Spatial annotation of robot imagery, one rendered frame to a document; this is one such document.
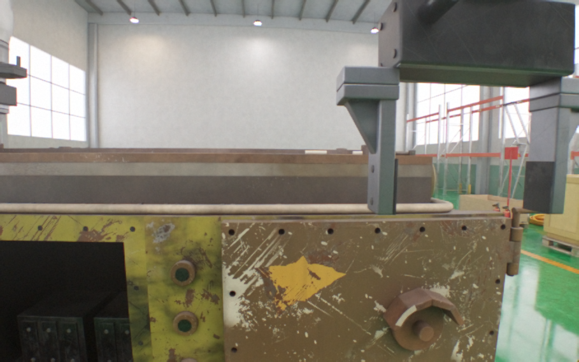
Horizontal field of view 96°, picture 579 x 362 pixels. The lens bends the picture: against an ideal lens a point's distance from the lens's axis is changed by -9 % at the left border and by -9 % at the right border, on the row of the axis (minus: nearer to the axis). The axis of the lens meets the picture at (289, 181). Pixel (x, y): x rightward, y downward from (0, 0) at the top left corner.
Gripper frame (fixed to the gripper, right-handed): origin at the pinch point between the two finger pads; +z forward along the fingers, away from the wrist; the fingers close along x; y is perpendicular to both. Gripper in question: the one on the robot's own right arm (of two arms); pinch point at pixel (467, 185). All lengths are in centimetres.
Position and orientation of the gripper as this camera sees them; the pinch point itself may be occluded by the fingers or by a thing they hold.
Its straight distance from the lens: 25.2
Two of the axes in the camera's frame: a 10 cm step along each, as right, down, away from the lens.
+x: 10.0, 0.1, 0.1
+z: -0.1, 10.0, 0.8
